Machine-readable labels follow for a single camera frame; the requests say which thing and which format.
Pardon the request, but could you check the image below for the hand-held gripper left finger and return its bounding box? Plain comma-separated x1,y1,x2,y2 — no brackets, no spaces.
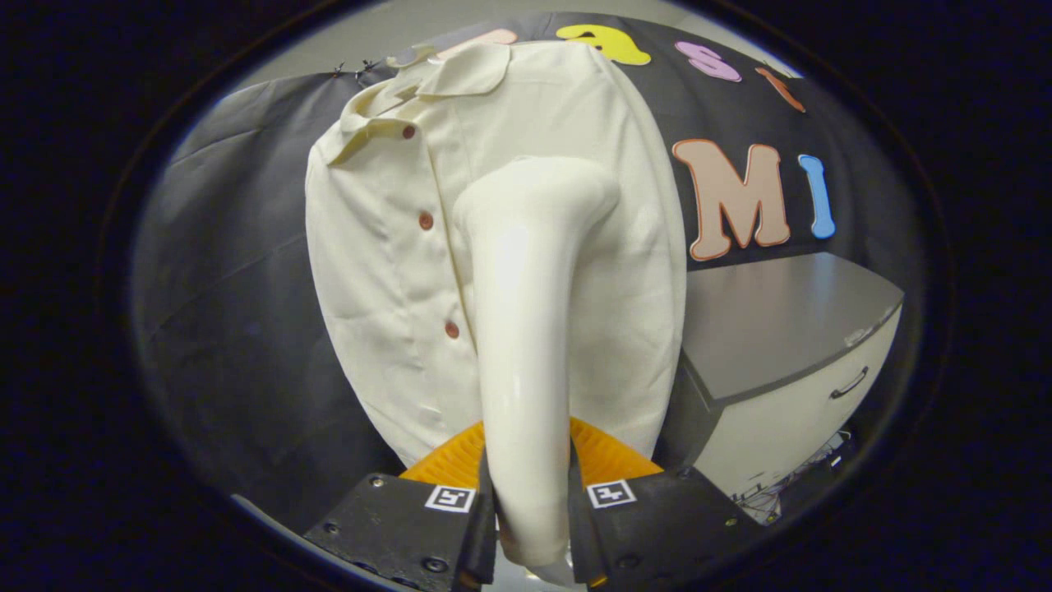
304,420,498,592

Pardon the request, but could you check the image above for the tangle of thin cables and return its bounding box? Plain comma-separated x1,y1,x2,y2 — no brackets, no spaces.
730,429,857,525

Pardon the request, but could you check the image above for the dark cabinet drawer handle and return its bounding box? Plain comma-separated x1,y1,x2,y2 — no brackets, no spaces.
829,366,870,400

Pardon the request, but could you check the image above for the cream button-up shirt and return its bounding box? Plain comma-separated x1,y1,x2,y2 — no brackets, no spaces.
305,41,688,469

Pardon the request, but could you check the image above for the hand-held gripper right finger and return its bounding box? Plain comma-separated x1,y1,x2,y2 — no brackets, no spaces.
566,417,762,590

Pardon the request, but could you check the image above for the white cabinet with grey top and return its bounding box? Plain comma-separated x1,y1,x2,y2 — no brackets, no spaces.
656,252,906,504

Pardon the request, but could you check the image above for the white garment steamer head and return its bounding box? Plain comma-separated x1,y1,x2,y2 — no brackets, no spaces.
452,156,622,568

